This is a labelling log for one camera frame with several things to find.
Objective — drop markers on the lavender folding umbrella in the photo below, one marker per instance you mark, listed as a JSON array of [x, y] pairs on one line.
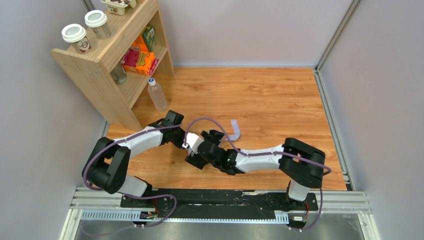
[[236, 132]]

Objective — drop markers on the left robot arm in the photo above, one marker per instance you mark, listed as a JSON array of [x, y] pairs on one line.
[[107, 166]]

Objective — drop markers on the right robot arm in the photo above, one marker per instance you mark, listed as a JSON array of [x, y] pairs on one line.
[[303, 163]]

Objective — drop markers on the clear plastic water bottle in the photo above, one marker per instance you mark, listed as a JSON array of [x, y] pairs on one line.
[[157, 95]]

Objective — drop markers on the orange snack box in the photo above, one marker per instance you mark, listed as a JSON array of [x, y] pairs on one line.
[[139, 62]]

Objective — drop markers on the glass jar on shelf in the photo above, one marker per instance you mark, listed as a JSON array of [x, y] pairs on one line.
[[119, 74]]

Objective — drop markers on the wooden shelf unit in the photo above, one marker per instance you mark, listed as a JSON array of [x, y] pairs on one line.
[[90, 71]]

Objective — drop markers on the green drink carton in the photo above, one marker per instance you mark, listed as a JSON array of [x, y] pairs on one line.
[[145, 40]]

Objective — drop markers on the yogurt cup pack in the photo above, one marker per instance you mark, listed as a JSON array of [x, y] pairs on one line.
[[118, 7]]

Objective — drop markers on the rear white-lidded paper cup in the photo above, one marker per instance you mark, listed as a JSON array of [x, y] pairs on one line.
[[97, 20]]

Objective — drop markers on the white-lidded paper cup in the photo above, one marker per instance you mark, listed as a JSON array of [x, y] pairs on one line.
[[76, 35], [97, 20]]

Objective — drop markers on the front white-lidded paper cup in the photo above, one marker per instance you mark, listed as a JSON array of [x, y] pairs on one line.
[[76, 35]]

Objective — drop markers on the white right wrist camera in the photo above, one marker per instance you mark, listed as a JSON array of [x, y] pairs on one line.
[[191, 143]]

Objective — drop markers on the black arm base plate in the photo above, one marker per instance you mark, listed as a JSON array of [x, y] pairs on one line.
[[219, 203]]

